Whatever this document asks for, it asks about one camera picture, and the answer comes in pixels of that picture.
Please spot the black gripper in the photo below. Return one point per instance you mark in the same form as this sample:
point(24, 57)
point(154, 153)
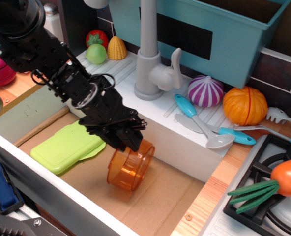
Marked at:
point(106, 116)

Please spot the orange transparent toy pot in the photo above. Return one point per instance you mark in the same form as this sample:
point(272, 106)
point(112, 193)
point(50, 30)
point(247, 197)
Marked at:
point(127, 168)

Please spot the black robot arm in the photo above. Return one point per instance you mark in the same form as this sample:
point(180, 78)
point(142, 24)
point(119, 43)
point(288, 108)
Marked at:
point(25, 45)

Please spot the white toy sink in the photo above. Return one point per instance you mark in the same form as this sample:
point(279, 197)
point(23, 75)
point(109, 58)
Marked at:
point(81, 199)

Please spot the light green cutting board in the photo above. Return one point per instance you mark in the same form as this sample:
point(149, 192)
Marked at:
point(68, 146)

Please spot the grey toy faucet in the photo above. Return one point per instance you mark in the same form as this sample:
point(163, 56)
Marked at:
point(153, 78)

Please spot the green toy apple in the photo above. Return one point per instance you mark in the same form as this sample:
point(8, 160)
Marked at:
point(96, 54)

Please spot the yellow toy corn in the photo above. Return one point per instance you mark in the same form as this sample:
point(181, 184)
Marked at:
point(116, 49)

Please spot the purple striped toy onion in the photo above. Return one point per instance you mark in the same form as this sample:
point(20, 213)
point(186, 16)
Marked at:
point(204, 91)

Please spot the red toy tomato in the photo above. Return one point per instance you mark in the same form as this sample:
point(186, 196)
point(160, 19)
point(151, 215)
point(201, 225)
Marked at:
point(97, 37)

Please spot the orange toy pumpkin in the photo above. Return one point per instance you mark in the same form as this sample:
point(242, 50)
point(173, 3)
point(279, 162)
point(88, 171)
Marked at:
point(245, 106)

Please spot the black toy stove grate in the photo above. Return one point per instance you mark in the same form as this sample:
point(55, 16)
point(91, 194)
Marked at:
point(273, 216)

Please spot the blue clamp block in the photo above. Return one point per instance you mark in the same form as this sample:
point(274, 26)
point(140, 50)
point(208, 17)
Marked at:
point(10, 198)

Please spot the white salt shaker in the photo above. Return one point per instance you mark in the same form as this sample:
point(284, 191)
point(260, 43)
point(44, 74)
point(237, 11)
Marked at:
point(52, 22)

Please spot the teal plastic bin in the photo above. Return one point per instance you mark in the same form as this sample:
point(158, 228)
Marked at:
point(219, 38)

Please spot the grey toy pasta server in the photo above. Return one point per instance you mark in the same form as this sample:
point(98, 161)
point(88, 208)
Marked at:
point(275, 115)

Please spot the orange toy carrot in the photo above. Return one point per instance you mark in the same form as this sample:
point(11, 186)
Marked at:
point(253, 195)

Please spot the blue handled grey knife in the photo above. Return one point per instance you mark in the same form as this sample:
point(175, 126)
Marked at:
point(239, 136)

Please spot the blue handled grey spoon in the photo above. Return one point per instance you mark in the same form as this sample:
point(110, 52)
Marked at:
point(214, 141)

